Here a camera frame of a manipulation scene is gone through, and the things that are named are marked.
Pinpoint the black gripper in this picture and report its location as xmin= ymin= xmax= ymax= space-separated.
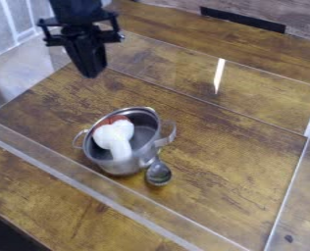
xmin=37 ymin=12 xmax=125 ymax=78

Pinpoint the white red plush mushroom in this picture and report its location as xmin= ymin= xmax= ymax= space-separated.
xmin=93 ymin=115 xmax=134 ymax=161

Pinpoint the silver metal pot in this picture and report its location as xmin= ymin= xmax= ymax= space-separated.
xmin=73 ymin=107 xmax=177 ymax=176

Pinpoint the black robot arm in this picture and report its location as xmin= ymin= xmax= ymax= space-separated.
xmin=37 ymin=0 xmax=125 ymax=78

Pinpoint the clear acrylic front barrier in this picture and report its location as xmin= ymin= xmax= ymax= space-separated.
xmin=0 ymin=124 xmax=250 ymax=251

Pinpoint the yellow handled metal spoon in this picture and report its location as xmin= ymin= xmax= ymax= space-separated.
xmin=146 ymin=157 xmax=172 ymax=186

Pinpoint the black wall strip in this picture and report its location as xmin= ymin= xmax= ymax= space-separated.
xmin=200 ymin=6 xmax=286 ymax=33

